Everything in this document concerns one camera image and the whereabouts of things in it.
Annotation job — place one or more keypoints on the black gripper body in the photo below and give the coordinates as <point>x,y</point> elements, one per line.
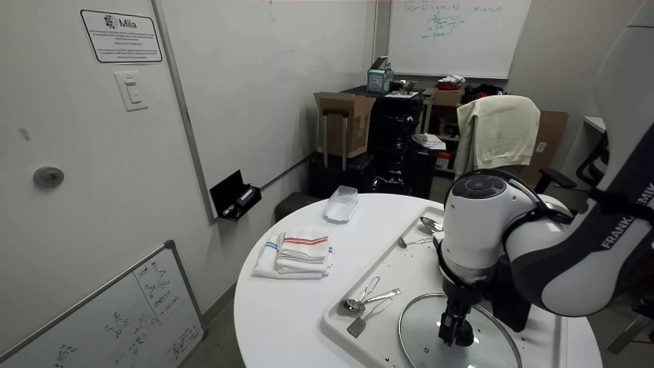
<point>461,294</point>

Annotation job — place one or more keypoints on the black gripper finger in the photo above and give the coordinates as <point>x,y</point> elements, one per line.
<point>447,327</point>
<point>467,331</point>

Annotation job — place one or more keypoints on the glass lid with black knob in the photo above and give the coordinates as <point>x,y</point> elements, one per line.
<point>422,334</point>

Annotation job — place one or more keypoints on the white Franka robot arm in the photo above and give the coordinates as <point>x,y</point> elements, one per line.
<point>483,218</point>

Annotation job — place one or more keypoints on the white plastic tray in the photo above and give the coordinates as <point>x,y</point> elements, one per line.
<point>401,272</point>

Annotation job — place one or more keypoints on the large metal spoon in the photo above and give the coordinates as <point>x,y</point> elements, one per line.
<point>430,225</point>

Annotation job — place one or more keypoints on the small metal round piece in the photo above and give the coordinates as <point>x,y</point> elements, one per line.
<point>405,240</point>

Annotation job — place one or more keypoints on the metal measuring spoon set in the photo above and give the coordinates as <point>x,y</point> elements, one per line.
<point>355,306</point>

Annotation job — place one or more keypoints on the clear plastic container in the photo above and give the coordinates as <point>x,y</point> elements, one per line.
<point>340,205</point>

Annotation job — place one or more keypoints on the white paper stack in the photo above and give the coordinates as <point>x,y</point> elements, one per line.
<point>430,141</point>

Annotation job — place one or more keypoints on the tall black cabinet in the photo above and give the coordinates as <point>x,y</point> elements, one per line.
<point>396,144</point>

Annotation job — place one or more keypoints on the folded white towel red stripe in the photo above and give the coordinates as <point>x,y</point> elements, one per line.
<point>299,256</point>

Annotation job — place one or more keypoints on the cream cloth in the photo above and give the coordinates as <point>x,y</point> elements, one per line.
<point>502,133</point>

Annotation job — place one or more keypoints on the low black case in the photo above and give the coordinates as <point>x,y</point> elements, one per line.
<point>340,177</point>

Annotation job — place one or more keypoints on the flat cardboard sheet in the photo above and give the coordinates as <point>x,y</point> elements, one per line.
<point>550,144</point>

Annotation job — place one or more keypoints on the brown wooden shelf unit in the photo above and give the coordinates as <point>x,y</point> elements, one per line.
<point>443,113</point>

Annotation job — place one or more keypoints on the open cardboard box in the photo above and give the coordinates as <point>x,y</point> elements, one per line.
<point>349,126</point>

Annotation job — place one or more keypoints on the black bag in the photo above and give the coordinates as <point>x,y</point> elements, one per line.
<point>483,92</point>

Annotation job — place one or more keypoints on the red item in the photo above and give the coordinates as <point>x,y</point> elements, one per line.
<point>451,84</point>

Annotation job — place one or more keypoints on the white desk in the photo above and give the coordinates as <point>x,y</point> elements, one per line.
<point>596,124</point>

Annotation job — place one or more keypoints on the blue tissue box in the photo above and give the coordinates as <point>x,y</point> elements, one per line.
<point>378,78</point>

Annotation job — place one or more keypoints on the black marker holder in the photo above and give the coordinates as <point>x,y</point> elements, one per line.
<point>232,196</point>

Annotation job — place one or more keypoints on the whiteboard with green writing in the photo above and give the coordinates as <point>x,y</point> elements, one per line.
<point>457,41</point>

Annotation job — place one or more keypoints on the small framed whiteboard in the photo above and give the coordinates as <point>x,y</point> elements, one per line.
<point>135,313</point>

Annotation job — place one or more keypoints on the large wall whiteboard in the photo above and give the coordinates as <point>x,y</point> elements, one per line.
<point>273,82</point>

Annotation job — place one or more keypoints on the white light switch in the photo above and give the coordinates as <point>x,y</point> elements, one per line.
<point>131,92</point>

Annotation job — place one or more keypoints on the white wall sign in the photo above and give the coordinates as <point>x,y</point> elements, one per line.
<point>123,38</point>

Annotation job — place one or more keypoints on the round grey wall stopper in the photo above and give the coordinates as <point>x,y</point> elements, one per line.
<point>48,177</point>

